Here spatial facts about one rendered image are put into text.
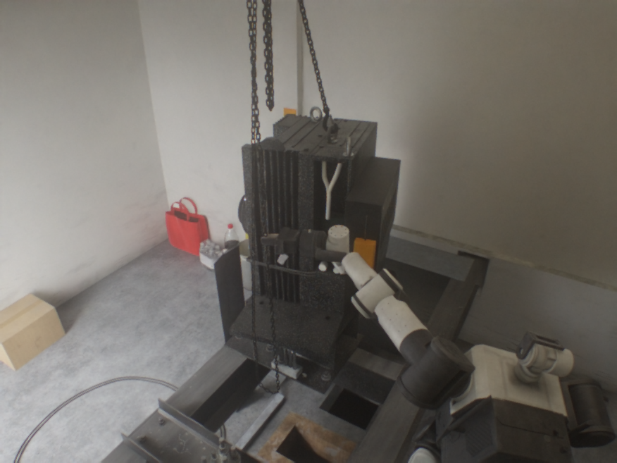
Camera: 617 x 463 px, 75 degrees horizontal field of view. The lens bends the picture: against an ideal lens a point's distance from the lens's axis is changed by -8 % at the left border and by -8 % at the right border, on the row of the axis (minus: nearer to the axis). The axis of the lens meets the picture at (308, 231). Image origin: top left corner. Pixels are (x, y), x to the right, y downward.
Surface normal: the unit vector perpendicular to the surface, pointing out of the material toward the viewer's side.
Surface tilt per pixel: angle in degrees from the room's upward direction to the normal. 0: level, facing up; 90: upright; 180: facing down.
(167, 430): 0
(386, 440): 0
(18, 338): 90
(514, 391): 21
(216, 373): 0
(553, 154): 90
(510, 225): 90
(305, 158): 90
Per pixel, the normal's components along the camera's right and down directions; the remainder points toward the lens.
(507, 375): 0.26, -0.69
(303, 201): -0.32, 0.48
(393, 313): -0.60, -0.57
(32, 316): 0.00, -0.86
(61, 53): 0.86, 0.26
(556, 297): -0.51, 0.43
